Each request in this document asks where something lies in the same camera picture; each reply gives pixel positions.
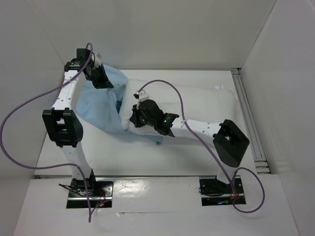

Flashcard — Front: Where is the light blue pillowcase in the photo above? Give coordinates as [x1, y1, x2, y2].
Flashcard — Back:
[75, 63, 164, 145]

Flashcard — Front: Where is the white pillow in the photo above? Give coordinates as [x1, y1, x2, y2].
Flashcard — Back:
[119, 79, 236, 136]

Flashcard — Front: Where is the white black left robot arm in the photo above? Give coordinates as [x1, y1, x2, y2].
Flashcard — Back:
[42, 44, 114, 196]

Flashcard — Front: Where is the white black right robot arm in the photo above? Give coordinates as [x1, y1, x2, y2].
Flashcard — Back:
[130, 99, 250, 193]

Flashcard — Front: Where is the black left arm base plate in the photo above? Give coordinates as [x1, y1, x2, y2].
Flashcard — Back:
[59, 178, 114, 209]

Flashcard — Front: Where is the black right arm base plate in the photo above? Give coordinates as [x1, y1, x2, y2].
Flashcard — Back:
[198, 176, 246, 207]

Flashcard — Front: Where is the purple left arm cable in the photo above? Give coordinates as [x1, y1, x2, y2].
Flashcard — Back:
[0, 42, 105, 223]

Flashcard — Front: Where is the aluminium frame rail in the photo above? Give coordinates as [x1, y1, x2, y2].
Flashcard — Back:
[231, 68, 271, 175]

